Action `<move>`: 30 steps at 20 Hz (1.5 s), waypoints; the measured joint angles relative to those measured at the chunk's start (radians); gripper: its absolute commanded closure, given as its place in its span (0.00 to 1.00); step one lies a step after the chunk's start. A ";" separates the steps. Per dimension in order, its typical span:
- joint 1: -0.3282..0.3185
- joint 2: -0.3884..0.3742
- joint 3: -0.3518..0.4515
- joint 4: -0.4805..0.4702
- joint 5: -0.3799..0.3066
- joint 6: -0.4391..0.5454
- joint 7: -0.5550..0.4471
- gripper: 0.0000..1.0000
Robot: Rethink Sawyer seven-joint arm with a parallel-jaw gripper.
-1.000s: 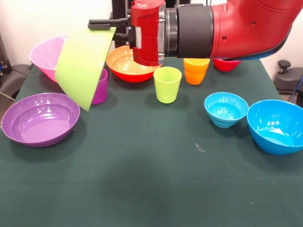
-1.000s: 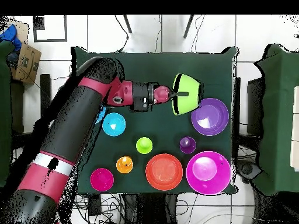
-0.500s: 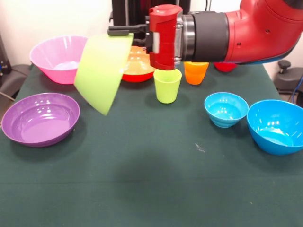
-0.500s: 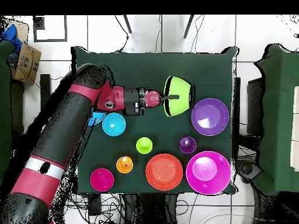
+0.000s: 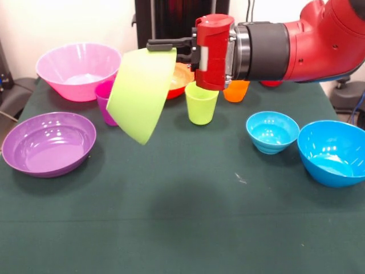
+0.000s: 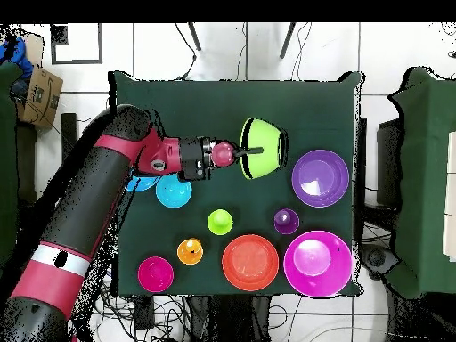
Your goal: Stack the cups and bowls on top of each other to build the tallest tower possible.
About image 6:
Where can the small blue bowl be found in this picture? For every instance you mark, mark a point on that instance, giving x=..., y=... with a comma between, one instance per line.
x=174, y=194

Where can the orange cup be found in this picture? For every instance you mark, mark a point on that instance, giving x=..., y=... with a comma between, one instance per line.
x=190, y=251

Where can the black square frame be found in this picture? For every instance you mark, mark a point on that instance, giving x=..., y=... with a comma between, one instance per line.
x=58, y=35

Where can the small red bowl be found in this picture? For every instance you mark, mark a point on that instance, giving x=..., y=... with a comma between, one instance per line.
x=155, y=273

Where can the green bowl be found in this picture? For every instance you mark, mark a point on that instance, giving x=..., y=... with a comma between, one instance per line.
x=263, y=156

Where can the black floor box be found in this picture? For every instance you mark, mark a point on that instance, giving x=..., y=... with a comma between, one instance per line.
x=144, y=313

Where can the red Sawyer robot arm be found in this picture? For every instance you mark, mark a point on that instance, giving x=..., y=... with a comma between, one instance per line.
x=89, y=196

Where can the purple bowl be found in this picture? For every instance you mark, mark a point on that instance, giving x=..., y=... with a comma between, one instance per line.
x=320, y=178

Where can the purple cup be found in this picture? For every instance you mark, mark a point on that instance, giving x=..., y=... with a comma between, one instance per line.
x=286, y=221

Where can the cardboard box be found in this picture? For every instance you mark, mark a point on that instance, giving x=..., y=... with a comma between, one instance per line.
x=42, y=96

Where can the green cup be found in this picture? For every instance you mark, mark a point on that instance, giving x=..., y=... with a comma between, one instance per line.
x=220, y=222

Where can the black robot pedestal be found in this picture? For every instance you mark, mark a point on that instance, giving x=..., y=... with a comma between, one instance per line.
x=231, y=317

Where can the dark grey stand base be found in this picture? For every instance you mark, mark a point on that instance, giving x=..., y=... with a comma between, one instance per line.
x=377, y=258

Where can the orange bowl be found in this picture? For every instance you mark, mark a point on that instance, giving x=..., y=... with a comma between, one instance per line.
x=250, y=263

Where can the dark green tablecloth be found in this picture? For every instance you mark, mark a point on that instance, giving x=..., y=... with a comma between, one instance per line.
x=231, y=99

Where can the blue cloth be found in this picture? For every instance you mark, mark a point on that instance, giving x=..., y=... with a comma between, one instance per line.
x=16, y=53

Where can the black tripod leg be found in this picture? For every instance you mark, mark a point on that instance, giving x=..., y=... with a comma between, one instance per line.
x=287, y=39
x=194, y=35

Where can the large blue bowl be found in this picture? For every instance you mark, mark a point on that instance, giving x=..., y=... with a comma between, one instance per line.
x=142, y=184

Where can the large pink bowl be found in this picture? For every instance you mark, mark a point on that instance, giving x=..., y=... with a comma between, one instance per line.
x=317, y=263

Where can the black stand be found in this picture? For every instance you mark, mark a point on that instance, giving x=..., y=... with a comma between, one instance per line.
x=388, y=160

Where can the green cloth covered table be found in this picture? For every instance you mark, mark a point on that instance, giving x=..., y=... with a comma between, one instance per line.
x=424, y=178
x=7, y=142

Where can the black bench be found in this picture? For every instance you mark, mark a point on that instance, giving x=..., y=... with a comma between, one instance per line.
x=26, y=160

